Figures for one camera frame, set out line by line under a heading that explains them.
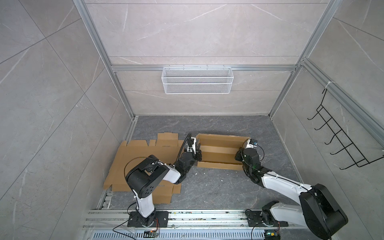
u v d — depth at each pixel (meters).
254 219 0.73
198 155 0.80
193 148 0.76
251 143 0.76
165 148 1.04
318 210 0.41
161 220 0.73
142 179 0.48
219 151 1.01
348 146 0.63
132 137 1.07
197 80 1.00
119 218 0.75
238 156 0.79
